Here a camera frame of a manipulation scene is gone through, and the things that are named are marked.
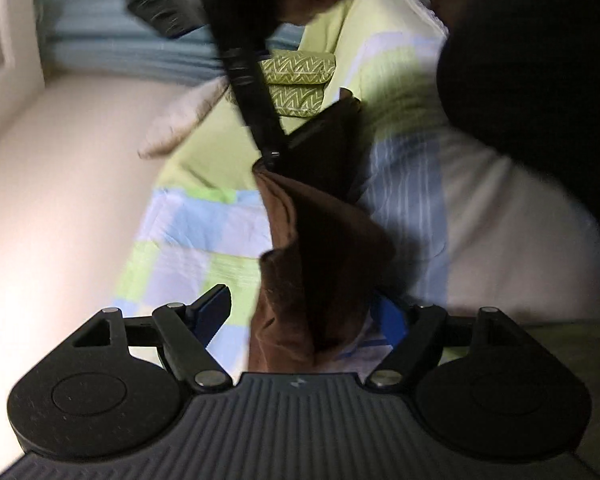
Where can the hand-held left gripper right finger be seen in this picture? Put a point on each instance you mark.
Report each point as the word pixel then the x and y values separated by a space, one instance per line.
pixel 391 322

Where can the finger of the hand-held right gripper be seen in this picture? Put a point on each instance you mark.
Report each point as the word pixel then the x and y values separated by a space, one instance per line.
pixel 247 77

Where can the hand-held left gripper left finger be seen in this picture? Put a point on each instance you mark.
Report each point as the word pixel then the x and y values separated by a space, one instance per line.
pixel 210 312

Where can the brown cloth garment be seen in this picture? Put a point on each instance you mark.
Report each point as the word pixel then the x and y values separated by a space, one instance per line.
pixel 320 240

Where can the green patterned cloth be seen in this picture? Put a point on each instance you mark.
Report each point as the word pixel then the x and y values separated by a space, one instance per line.
pixel 300 74

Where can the green blue patchwork bed sheet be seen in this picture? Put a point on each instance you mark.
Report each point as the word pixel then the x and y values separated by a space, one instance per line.
pixel 204 240

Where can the blue striped blanket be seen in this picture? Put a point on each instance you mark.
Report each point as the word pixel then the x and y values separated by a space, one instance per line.
pixel 104 50

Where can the beige plush item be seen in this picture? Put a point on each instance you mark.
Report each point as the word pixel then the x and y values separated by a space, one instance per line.
pixel 179 120

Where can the white bed sheet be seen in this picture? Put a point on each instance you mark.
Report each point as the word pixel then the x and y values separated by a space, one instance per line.
pixel 510 240

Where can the person's dark clothing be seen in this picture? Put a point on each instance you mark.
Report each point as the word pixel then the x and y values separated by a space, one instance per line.
pixel 535 70

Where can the white frame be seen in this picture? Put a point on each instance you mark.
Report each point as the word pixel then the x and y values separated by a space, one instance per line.
pixel 14 25

